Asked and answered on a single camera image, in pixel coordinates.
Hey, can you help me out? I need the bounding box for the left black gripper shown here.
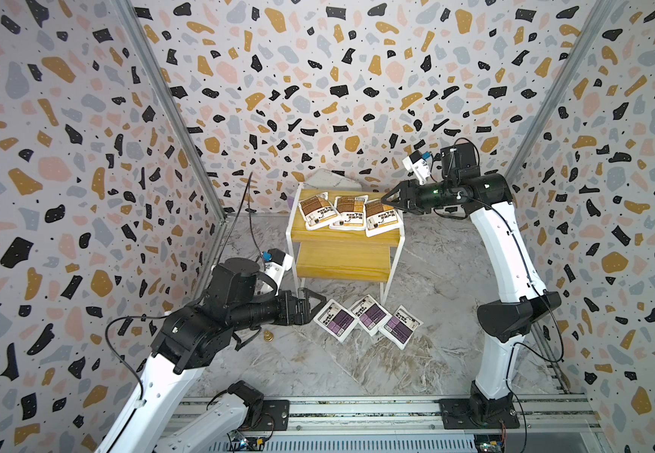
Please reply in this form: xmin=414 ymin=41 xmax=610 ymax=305
xmin=229 ymin=287 xmax=328 ymax=334

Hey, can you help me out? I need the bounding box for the brown coffee bag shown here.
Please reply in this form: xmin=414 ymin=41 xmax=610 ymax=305
xmin=329 ymin=196 xmax=369 ymax=231
xmin=298 ymin=192 xmax=340 ymax=231
xmin=364 ymin=199 xmax=403 ymax=237

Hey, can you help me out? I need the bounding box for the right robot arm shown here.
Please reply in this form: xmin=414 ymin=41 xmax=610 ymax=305
xmin=381 ymin=140 xmax=561 ymax=430

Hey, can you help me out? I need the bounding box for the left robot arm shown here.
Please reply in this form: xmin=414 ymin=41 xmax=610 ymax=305
xmin=97 ymin=258 xmax=327 ymax=452

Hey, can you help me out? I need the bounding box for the purple coffee bag left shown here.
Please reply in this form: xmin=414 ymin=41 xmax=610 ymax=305
xmin=313 ymin=299 xmax=358 ymax=343

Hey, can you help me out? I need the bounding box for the purple coffee bag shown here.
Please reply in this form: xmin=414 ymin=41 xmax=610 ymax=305
xmin=349 ymin=296 xmax=391 ymax=337
xmin=378 ymin=305 xmax=424 ymax=350
xmin=313 ymin=299 xmax=358 ymax=343

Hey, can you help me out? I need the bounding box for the two-tier wooden shelf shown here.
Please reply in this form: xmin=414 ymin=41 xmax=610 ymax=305
xmin=286 ymin=183 xmax=405 ymax=303

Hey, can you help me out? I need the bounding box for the purple coffee bag middle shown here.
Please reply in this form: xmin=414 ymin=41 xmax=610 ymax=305
xmin=349 ymin=296 xmax=391 ymax=337

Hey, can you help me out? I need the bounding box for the purple coffee bag right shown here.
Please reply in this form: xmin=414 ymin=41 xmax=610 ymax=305
xmin=378 ymin=305 xmax=424 ymax=350

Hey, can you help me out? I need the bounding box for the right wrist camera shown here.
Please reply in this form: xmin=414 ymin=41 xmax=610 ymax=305
xmin=402 ymin=151 xmax=432 ymax=185

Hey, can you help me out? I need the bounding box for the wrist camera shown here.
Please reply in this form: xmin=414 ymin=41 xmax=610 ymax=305
xmin=402 ymin=151 xmax=432 ymax=185
xmin=262 ymin=248 xmax=294 ymax=288

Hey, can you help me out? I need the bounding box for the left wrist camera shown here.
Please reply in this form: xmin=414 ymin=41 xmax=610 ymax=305
xmin=262 ymin=248 xmax=294 ymax=288

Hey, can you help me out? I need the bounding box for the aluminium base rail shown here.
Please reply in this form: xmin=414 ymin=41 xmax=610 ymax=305
xmin=204 ymin=394 xmax=612 ymax=452

